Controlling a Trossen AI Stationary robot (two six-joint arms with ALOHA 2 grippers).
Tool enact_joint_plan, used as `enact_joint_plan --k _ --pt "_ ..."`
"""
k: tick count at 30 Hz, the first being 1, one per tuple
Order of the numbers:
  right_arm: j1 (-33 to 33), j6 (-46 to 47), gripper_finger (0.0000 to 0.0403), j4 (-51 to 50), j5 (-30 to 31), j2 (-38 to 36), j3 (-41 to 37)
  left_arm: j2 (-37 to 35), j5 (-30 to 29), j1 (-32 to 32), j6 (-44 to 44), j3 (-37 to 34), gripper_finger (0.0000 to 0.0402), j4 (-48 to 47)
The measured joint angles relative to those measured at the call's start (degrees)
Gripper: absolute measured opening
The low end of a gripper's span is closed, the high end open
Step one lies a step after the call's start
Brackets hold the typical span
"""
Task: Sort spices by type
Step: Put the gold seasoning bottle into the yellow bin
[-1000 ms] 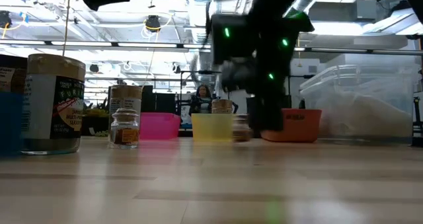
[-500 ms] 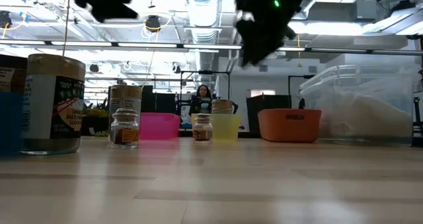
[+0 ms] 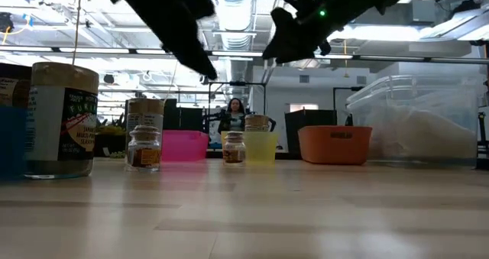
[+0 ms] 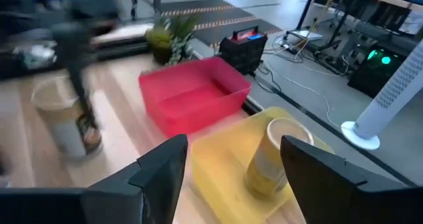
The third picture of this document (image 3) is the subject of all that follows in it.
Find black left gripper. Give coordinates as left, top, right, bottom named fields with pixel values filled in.
left=106, top=0, right=218, bottom=80

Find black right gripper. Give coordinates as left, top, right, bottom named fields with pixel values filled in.
left=261, top=0, right=416, bottom=64

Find furikake jar with bamboo lid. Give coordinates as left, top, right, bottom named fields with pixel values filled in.
left=24, top=62, right=99, bottom=180
left=244, top=114, right=270, bottom=133
left=125, top=97, right=166, bottom=159

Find small glass spice jar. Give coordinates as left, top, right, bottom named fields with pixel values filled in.
left=222, top=131, right=247, bottom=167
left=126, top=125, right=162, bottom=173

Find black cabinet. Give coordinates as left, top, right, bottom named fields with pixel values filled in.
left=284, top=109, right=338, bottom=155

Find person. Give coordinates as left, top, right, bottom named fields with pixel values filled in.
left=217, top=97, right=248, bottom=134

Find black monitor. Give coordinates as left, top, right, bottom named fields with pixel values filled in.
left=163, top=98, right=206, bottom=131

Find yellow plastic bin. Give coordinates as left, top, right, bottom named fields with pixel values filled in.
left=221, top=131, right=280, bottom=164

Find orange plastic bin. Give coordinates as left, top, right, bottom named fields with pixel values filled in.
left=297, top=125, right=373, bottom=166

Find red-pink plastic bin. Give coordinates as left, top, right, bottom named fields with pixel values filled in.
left=160, top=129, right=210, bottom=163

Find potted succulent plant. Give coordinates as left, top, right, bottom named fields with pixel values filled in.
left=94, top=113, right=128, bottom=160

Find clear plastic storage bin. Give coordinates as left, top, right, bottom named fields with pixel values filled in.
left=345, top=74, right=484, bottom=164

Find black ceiling device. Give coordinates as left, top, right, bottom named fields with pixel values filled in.
left=0, top=12, right=15, bottom=34

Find teal plastic bin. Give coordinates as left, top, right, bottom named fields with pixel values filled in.
left=0, top=105, right=30, bottom=178

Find white ventilation duct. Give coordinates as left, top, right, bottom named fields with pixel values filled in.
left=213, top=0, right=255, bottom=99

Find black stand frame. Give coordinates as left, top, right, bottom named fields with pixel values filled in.
left=208, top=81, right=267, bottom=132
left=332, top=86, right=364, bottom=115

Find hanging yellow cord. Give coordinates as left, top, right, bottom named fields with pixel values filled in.
left=72, top=0, right=83, bottom=65

